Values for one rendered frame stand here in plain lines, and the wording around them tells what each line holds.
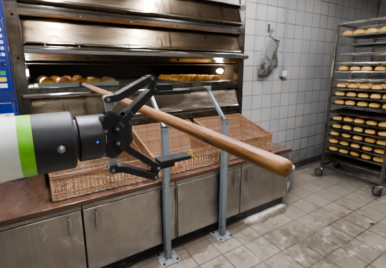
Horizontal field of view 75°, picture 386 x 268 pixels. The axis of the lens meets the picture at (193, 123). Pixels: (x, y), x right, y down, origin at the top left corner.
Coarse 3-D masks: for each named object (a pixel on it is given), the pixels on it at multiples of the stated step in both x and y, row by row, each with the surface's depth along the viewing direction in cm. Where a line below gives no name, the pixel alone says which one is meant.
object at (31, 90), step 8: (32, 88) 167; (40, 88) 169; (48, 88) 172; (56, 88) 174; (64, 88) 177; (72, 88) 179; (80, 88) 182; (104, 88) 191; (112, 88) 194; (120, 88) 197; (144, 88) 207
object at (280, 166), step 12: (84, 84) 169; (144, 108) 83; (168, 120) 68; (180, 120) 64; (192, 132) 58; (204, 132) 55; (216, 132) 53; (216, 144) 51; (228, 144) 48; (240, 144) 46; (240, 156) 45; (252, 156) 43; (264, 156) 41; (276, 156) 40; (264, 168) 41; (276, 168) 39; (288, 168) 38
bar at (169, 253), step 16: (32, 96) 136; (48, 96) 140; (64, 96) 144; (80, 96) 149; (224, 128) 182; (224, 160) 187; (224, 176) 190; (224, 192) 193; (224, 208) 196; (224, 224) 199; (224, 240) 196; (160, 256) 179; (176, 256) 179
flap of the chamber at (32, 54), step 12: (60, 60) 176; (72, 60) 179; (84, 60) 183; (96, 60) 187; (108, 60) 191; (120, 60) 195; (132, 60) 199; (144, 60) 203; (156, 60) 208; (168, 60) 213; (180, 60) 218; (192, 60) 224; (204, 60) 229; (216, 60) 235; (228, 60) 241; (240, 60) 248
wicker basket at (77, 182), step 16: (96, 160) 189; (128, 160) 198; (64, 176) 140; (80, 176) 146; (96, 176) 151; (112, 176) 173; (128, 176) 161; (64, 192) 143; (80, 192) 147; (96, 192) 152
